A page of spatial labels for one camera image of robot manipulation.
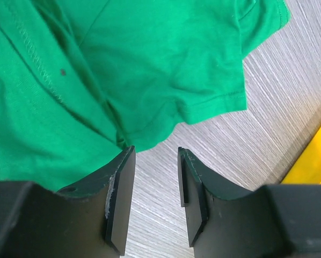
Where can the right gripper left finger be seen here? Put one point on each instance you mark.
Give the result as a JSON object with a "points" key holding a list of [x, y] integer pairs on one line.
{"points": [[88, 218]]}

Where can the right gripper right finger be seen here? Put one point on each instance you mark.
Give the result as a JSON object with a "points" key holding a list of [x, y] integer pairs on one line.
{"points": [[227, 220]]}

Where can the green t-shirt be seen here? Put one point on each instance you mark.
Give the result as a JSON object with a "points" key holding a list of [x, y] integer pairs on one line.
{"points": [[82, 80]]}

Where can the yellow plastic bin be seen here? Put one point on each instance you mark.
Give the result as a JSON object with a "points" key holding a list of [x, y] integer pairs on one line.
{"points": [[307, 168]]}

